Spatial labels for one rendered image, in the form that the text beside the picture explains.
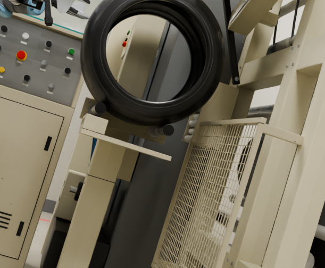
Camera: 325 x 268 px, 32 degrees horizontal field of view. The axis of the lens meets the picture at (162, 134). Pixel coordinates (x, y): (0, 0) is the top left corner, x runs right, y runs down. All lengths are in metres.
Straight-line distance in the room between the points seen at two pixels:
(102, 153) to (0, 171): 0.60
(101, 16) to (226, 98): 0.73
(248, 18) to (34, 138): 1.20
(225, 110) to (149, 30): 0.50
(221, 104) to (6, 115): 1.06
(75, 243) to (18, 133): 0.65
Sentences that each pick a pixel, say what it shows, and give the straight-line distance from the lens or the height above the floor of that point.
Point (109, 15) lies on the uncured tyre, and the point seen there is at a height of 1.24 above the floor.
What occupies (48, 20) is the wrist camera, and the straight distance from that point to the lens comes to 2.31.
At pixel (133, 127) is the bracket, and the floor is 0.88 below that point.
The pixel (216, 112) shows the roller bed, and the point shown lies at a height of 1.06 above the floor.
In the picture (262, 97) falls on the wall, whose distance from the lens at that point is 6.70.
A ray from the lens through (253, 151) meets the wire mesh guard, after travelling 1.79.
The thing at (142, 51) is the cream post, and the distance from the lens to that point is 2.61.
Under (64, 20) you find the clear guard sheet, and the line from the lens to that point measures 2.98.
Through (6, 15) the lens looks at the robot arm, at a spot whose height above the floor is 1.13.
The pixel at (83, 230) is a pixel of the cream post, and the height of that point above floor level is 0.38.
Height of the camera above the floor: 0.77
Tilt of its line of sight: 3 degrees up
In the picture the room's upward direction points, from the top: 17 degrees clockwise
